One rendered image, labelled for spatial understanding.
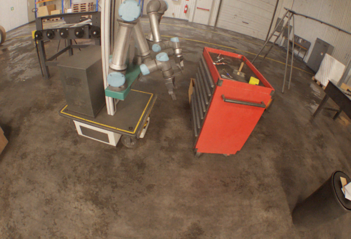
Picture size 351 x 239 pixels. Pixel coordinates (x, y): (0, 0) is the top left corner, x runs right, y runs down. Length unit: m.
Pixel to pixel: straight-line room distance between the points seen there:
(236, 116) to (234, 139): 0.28
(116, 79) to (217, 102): 0.70
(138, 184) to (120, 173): 0.20
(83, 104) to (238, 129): 1.40
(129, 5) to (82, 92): 0.88
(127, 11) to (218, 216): 1.62
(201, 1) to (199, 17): 1.09
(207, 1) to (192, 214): 11.05
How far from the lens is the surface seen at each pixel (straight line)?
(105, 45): 1.29
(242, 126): 1.43
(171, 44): 1.52
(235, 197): 1.67
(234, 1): 11.79
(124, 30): 0.93
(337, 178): 1.71
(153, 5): 1.47
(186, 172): 1.62
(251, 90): 1.22
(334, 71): 7.64
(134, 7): 0.90
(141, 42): 1.10
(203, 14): 11.35
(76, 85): 1.50
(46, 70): 3.37
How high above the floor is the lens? 1.38
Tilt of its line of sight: 38 degrees down
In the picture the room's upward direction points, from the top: 11 degrees clockwise
